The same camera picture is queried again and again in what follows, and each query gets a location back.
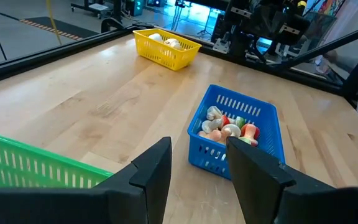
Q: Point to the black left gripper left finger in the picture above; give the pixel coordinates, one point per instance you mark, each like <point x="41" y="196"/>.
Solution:
<point x="157" y="174"/>

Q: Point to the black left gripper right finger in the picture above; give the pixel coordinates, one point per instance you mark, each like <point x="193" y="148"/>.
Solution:
<point x="253" y="180"/>

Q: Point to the red-capped mushroom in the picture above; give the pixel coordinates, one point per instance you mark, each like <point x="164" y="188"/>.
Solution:
<point x="250" y="132"/>
<point x="211" y="125"/>

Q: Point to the white mushroom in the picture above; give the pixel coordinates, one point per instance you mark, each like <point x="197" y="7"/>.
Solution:
<point x="213" y="112"/>
<point x="232" y="130"/>

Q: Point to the green-capped mushroom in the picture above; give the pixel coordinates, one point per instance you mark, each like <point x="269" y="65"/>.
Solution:
<point x="239" y="122"/>

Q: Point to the white garlic bulb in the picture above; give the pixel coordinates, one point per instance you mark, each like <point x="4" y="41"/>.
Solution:
<point x="179" y="46"/>
<point x="170" y="41"/>
<point x="155" y="37"/>

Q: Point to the blue plastic basket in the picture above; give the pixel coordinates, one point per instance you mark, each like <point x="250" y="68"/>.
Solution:
<point x="272" y="133"/>

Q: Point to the green plastic basket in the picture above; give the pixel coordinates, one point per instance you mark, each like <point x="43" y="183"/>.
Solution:
<point x="42" y="153"/>

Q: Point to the yellow plastic basket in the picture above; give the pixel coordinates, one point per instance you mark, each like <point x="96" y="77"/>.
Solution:
<point x="154" y="51"/>

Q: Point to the hazard-striped black mat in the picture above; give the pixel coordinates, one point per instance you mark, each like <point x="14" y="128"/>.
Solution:
<point x="73" y="29"/>

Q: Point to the black machine teal light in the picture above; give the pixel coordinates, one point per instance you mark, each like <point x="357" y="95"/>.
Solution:
<point x="135" y="6"/>

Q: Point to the black wheeled cart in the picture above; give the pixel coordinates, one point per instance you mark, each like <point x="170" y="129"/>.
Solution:
<point x="98" y="7"/>

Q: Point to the floral patterned cloth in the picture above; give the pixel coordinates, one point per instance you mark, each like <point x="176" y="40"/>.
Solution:
<point x="331" y="6"/>

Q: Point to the silver metal bracket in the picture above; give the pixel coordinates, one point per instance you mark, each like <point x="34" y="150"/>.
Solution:
<point x="221" y="45"/>

